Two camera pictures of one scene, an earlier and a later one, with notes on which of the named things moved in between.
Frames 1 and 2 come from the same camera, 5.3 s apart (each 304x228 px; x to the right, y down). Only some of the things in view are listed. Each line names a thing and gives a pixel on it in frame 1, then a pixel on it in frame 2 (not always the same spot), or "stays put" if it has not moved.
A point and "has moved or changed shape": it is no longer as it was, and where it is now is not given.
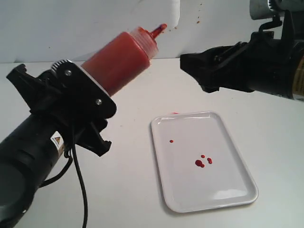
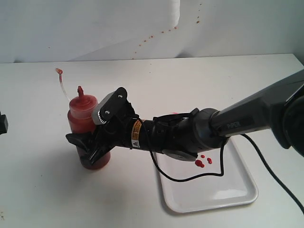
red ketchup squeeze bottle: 120,61 has moved or changed shape
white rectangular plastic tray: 200,166 stays put
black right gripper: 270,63 → 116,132
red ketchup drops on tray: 198,162 stays put
